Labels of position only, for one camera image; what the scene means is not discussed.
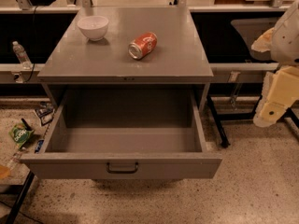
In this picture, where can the open grey top drawer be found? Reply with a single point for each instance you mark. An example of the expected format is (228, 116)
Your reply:
(160, 129)

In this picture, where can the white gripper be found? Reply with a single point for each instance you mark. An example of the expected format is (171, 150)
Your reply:
(287, 37)

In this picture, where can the blue snack packet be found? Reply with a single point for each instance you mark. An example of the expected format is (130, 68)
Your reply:
(39, 145)

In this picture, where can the green chip bag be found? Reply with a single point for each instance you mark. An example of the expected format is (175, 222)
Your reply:
(21, 133)

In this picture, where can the dark snack packet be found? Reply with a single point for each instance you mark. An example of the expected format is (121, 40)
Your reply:
(45, 113)

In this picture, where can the grey metal cabinet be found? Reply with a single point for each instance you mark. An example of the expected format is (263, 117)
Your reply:
(177, 62)

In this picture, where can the clear plastic water bottle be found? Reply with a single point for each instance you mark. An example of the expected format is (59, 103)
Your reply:
(22, 55)

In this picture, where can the black drawer handle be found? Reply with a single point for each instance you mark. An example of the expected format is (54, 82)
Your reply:
(122, 169)

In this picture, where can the red coke can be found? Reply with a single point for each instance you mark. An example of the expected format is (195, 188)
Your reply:
(142, 45)

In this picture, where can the white ceramic bowl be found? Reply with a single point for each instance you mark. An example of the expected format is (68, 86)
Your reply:
(93, 27)

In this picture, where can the black table leg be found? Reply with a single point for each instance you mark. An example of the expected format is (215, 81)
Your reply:
(20, 198)

